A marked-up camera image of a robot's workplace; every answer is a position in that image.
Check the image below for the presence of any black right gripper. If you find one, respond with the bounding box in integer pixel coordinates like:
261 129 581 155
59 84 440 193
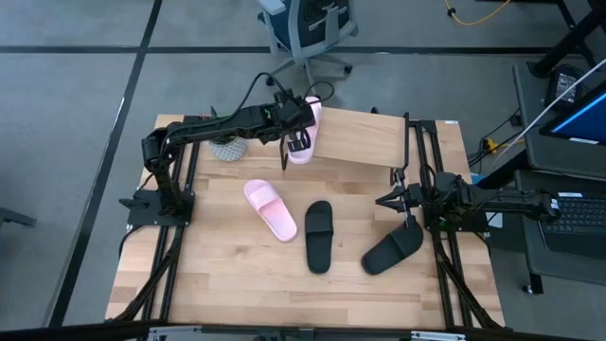
375 164 428 227

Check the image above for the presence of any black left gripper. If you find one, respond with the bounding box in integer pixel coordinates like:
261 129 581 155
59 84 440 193
270 89 317 153

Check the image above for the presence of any pink rubber slide sandal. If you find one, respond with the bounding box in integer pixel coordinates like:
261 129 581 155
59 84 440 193
287 96 324 166
242 178 298 243

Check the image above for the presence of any black rubber slide sandal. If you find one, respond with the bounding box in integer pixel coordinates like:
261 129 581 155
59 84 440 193
304 200 335 275
361 220 425 277

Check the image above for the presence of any succulent in patterned white pot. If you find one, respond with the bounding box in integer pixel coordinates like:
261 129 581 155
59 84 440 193
201 106 249 163

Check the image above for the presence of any grey and blue office chair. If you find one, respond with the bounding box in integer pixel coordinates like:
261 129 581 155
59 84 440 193
257 0 360 89

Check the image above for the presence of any black laptop keyboard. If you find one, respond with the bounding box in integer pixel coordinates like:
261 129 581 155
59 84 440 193
539 191 606 260

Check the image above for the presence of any black power adapter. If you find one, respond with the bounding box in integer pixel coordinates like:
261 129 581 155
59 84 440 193
544 63 590 113

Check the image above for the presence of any monitor with blue screen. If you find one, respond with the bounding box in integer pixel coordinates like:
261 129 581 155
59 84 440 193
539 80 606 147

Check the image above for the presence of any dark grey furniture leg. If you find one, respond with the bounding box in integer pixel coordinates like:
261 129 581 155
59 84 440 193
0 206 38 229

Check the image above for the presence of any wooden shelf with black frame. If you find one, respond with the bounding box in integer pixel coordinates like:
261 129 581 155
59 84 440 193
279 106 412 187

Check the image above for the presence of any silver aluminium bracket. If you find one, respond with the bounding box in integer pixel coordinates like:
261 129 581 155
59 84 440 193
148 325 204 341
410 330 468 341

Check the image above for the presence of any white cable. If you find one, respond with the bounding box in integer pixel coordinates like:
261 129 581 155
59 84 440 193
493 57 606 165

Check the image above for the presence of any yellow cable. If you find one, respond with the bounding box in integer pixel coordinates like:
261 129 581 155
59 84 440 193
443 0 513 27

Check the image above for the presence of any black aluminium table frame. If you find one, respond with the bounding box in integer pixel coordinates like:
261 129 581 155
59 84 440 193
104 113 507 332

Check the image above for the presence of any black desk leg frame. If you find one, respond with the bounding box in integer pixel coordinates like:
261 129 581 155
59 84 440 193
528 0 606 80

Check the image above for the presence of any black camera mount beam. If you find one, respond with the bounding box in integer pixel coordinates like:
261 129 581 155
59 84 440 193
0 320 606 341

